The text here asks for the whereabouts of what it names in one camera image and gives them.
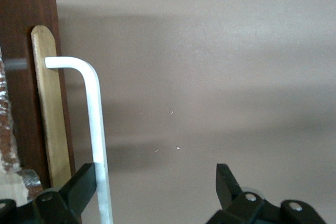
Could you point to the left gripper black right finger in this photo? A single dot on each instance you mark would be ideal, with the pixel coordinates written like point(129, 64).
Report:
point(228, 192)

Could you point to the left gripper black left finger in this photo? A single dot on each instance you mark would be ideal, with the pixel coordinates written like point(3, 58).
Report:
point(76, 190)

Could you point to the light wooden drawer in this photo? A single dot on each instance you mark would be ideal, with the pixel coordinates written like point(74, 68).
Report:
point(21, 19)

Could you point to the light wooden strip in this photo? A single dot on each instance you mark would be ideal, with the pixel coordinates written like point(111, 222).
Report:
point(51, 119)

